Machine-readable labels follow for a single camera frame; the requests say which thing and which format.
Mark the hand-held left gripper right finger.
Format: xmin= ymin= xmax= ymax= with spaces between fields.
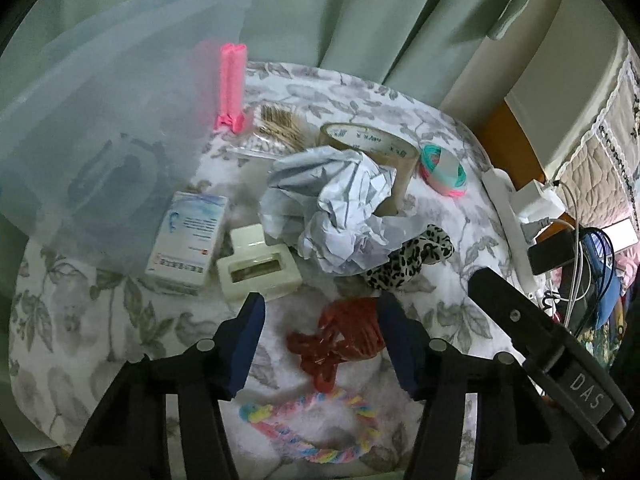
xmin=377 ymin=291 xmax=576 ymax=480

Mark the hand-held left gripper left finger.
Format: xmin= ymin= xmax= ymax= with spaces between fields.
xmin=70 ymin=291 xmax=267 ymax=480

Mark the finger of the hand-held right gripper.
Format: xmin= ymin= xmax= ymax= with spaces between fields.
xmin=466 ymin=266 xmax=557 ymax=364

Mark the red hair claw clip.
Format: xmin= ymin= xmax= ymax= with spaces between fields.
xmin=286 ymin=297 xmax=383 ymax=393

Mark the leopard print scrunchie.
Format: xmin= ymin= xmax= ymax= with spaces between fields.
xmin=362 ymin=225 xmax=456 ymax=291

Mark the cream hair claw clip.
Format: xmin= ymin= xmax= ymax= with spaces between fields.
xmin=216 ymin=225 xmax=303 ymax=303

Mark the white and blue medicine box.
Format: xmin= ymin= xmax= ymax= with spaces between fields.
xmin=145 ymin=191 xmax=230 ymax=291

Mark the pastel rainbow braided rope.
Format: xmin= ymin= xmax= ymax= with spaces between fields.
xmin=239 ymin=389 xmax=380 ymax=463

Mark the pink teal tape roll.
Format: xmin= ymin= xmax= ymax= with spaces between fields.
xmin=419 ymin=142 xmax=468 ymax=198

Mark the white paper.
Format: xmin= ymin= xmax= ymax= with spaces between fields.
xmin=259 ymin=146 xmax=428 ymax=276

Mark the brown packing tape roll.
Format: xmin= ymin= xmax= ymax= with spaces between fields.
xmin=320 ymin=122 xmax=420 ymax=213

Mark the clear cotton swab box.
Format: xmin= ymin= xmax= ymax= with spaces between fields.
xmin=232 ymin=104 xmax=313 ymax=158

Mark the pink hair roller clip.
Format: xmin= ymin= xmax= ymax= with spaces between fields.
xmin=214 ymin=42 xmax=248 ymax=133

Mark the translucent plastic storage container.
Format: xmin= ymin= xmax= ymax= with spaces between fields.
xmin=0 ymin=0 xmax=264 ymax=251

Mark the black phone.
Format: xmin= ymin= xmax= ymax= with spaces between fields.
xmin=527 ymin=232 xmax=581 ymax=276

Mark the white power strip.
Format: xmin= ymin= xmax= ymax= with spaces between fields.
xmin=482 ymin=169 xmax=543 ymax=301

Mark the floral bed sheet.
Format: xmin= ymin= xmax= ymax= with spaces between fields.
xmin=7 ymin=60 xmax=541 ymax=480

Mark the white charger adapter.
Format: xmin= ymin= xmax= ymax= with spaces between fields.
xmin=515 ymin=180 xmax=566 ymax=221

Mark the quilted lace-trimmed cover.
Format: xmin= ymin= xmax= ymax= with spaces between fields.
xmin=552 ymin=40 xmax=640 ymax=241

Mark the white padded headboard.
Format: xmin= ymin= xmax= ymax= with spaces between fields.
xmin=440 ymin=0 xmax=626 ymax=181

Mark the pale green curtain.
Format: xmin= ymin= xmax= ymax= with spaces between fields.
xmin=0 ymin=0 xmax=556 ymax=116

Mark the tangle of cables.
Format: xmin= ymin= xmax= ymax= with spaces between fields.
xmin=540 ymin=179 xmax=626 ymax=341

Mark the orange wooden bed frame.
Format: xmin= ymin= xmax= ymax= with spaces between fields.
xmin=470 ymin=99 xmax=573 ymax=221

